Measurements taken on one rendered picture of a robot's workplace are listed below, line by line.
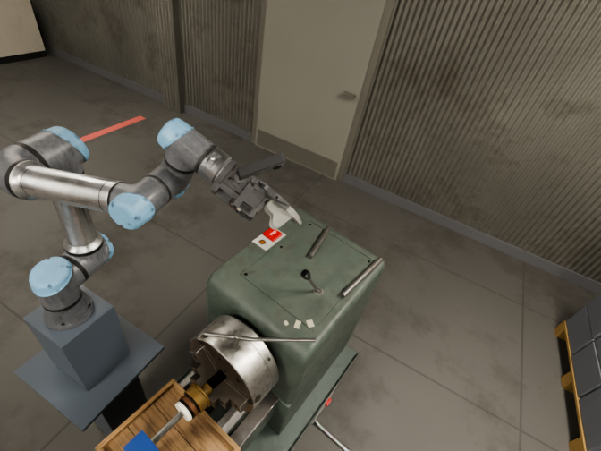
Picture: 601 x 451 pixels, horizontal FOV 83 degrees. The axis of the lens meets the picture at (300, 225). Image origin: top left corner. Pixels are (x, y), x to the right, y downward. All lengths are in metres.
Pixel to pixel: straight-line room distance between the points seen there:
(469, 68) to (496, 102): 0.38
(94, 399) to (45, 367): 0.26
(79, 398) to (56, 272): 0.60
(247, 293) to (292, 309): 0.17
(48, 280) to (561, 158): 3.67
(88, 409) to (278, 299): 0.86
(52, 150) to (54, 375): 1.01
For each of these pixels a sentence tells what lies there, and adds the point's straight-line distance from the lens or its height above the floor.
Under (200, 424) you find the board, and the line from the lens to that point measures 1.44.
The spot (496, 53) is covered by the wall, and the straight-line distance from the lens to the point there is 3.50.
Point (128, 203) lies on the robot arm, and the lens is 0.75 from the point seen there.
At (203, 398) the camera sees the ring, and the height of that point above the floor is 1.11.
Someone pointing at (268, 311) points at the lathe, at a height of 1.25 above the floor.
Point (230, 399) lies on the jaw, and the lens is 1.23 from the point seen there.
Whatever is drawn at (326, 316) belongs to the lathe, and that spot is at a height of 1.25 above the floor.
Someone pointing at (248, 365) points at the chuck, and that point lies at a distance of 1.15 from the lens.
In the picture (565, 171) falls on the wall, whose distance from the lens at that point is 3.81.
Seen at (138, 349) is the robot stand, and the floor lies 0.75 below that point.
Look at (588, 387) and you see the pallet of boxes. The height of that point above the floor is 0.25.
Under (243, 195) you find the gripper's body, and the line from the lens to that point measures 0.75.
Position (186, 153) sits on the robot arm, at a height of 1.86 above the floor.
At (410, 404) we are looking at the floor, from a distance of 2.67.
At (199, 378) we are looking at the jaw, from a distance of 1.23.
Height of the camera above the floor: 2.26
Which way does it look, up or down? 41 degrees down
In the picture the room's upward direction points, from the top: 12 degrees clockwise
